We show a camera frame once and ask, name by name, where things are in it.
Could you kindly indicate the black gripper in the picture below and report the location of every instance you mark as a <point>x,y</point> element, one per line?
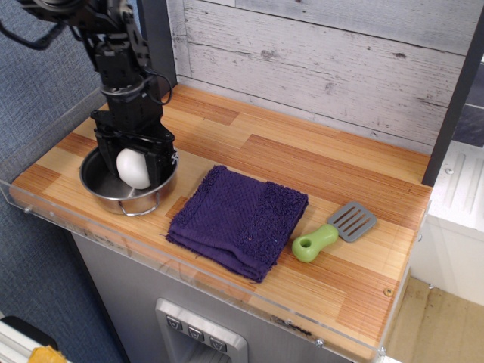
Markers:
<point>133,121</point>

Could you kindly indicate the green grey toy spatula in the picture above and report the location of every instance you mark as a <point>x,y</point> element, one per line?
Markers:
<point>349,223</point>

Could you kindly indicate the right dark grey post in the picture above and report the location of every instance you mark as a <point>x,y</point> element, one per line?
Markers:
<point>462,89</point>

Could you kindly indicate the grey toy fridge cabinet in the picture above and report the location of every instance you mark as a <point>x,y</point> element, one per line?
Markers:
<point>130,290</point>

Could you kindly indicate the small steel pot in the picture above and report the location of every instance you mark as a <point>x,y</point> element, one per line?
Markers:
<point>114,195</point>

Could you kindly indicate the yellow object at corner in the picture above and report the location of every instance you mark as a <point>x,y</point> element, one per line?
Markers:
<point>46,354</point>

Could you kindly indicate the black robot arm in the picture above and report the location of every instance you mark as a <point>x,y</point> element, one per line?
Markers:
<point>121,57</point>

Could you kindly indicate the silver dispenser button panel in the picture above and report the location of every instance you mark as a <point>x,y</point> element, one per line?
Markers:
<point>189,337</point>

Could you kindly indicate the folded purple cloth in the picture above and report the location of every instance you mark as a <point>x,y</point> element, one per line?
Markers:
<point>241,223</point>

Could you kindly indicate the white toy sink unit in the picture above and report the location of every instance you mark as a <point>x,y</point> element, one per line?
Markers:
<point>448,253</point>

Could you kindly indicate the white egg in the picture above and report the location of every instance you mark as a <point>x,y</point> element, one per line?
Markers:
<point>132,169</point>

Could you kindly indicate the clear acrylic guard rail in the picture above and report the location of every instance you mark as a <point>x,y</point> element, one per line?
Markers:
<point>340,304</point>

